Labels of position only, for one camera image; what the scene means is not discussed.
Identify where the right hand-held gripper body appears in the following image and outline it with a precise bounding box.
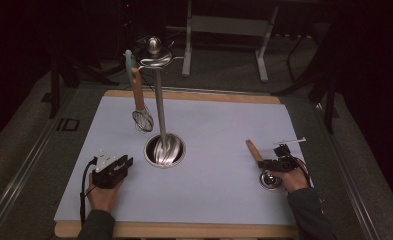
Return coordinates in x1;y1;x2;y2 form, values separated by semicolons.
259;136;308;174

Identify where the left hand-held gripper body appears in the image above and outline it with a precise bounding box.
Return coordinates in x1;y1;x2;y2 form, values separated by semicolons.
90;150;129;190

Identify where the steel mesh strainer wooden handle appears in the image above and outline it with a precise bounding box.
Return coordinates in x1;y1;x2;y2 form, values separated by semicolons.
245;138;283;192

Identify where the person's right hand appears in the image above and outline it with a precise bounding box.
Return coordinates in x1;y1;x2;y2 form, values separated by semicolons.
276;166;311;194

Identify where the person's left hand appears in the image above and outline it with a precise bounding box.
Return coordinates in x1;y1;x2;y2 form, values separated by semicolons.
85;172;124;213

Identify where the dark metal stand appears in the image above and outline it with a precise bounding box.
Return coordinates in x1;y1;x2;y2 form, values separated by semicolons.
308;74;340;135

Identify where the teal silicone utensil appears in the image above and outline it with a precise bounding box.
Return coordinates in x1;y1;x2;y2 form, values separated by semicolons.
124;49;138;86

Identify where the red and black cable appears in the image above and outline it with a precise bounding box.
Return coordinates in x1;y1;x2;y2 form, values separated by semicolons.
295;156;313;188

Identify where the wire whisk wooden handle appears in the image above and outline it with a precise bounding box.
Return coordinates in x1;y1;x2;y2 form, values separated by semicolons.
130;65;155;134

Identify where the grey metal frame stand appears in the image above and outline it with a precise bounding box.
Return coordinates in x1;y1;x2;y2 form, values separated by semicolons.
181;0;280;83

